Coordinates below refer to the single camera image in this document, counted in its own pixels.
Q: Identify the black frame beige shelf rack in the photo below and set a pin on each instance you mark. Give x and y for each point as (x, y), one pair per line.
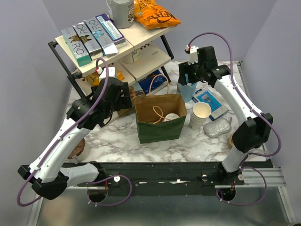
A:
(155, 53)

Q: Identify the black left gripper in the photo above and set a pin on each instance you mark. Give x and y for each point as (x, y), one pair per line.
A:
(123, 102)

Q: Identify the stack of white paper cups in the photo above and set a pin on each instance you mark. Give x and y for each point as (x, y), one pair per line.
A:
(200, 113)

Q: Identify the orange chips bag top shelf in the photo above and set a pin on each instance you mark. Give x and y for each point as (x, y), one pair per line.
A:
(153, 16)

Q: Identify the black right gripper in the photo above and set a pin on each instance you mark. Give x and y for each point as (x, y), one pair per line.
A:
(184, 68)

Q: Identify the grey canister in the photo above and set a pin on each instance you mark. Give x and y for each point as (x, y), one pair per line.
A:
(121, 12)

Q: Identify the teal RO box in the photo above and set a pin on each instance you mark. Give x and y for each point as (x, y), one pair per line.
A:
(76, 46)

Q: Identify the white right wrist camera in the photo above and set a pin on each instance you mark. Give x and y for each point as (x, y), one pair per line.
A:
(192, 51)

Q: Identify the single white stirrer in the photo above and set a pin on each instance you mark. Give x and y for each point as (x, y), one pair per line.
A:
(186, 79)

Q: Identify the green paper bag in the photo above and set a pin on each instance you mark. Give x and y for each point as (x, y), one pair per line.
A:
(150, 112)

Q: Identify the purple white box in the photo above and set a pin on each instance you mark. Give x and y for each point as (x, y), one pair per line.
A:
(114, 33)

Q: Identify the brown snack bag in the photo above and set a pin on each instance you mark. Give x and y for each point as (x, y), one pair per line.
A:
(135, 93)

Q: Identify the brown RO box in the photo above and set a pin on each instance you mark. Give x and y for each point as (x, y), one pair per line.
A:
(91, 44)

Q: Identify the brown cardboard cup carrier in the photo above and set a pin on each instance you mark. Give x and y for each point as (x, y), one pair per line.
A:
(230, 142)

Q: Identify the light blue cup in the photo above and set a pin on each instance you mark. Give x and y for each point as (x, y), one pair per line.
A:
(186, 91)

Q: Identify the white plastic lid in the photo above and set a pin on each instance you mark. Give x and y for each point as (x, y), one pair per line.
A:
(170, 117)

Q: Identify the blue razor box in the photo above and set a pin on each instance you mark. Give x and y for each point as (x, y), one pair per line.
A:
(217, 107)

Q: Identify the yellow snack bag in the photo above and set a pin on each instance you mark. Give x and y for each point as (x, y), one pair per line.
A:
(94, 78)

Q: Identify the blue snack bag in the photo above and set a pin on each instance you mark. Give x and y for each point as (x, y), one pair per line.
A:
(155, 78)

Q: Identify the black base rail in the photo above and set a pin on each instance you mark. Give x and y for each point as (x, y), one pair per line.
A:
(165, 178)

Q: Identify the silver glitter pouch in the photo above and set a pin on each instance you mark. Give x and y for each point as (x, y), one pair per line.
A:
(218, 127)

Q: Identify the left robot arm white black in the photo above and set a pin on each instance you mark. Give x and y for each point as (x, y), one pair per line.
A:
(46, 174)

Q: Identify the blue RO box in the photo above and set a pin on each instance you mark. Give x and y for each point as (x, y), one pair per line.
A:
(99, 33)

